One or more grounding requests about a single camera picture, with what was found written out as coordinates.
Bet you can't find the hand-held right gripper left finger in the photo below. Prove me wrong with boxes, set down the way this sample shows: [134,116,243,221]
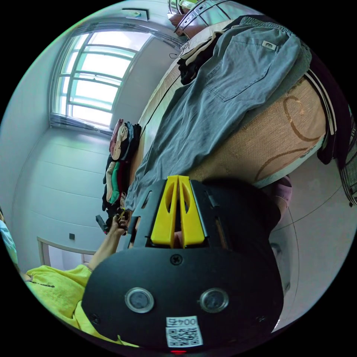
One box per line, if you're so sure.
[150,175,179,247]

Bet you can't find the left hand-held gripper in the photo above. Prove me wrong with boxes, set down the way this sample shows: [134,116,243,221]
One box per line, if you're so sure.
[106,208,127,231]

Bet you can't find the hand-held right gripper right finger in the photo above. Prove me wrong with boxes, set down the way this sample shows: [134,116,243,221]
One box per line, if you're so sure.
[178,175,206,248]

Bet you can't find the blue jeans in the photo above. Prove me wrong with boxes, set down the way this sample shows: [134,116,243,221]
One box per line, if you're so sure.
[124,16,312,211]

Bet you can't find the person's left forearm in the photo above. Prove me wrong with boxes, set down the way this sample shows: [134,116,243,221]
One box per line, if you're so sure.
[87,230,125,271]

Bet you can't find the person's left hand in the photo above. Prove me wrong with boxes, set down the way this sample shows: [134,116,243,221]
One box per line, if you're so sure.
[110,218,130,238]

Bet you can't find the pile of clothes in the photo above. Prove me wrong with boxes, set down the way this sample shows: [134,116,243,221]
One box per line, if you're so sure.
[101,118,143,213]
[177,33,225,85]

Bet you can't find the door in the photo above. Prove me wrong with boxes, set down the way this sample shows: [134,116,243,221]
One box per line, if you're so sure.
[36,236,97,271]

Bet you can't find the person's body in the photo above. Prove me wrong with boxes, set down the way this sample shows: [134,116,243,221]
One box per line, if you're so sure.
[0,176,294,348]

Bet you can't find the bed with woven mat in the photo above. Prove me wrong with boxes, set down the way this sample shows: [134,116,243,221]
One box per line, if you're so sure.
[128,19,337,191]

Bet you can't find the window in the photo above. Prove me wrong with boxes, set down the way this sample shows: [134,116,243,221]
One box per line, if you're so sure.
[49,30,152,129]

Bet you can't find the black garment with white stripes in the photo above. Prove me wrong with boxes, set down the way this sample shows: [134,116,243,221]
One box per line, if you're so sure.
[305,50,357,208]

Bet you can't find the brown wooden cupboard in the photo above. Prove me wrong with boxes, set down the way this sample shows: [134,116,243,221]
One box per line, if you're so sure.
[167,0,241,37]

